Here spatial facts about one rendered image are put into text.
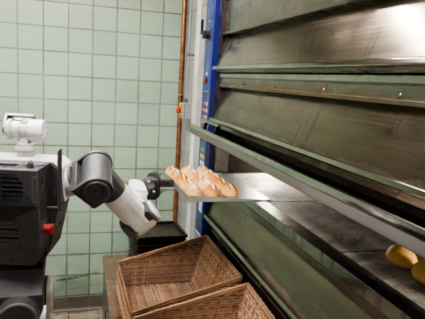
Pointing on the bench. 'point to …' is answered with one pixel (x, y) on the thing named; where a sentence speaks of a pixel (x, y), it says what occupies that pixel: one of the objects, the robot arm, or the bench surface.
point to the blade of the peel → (245, 191)
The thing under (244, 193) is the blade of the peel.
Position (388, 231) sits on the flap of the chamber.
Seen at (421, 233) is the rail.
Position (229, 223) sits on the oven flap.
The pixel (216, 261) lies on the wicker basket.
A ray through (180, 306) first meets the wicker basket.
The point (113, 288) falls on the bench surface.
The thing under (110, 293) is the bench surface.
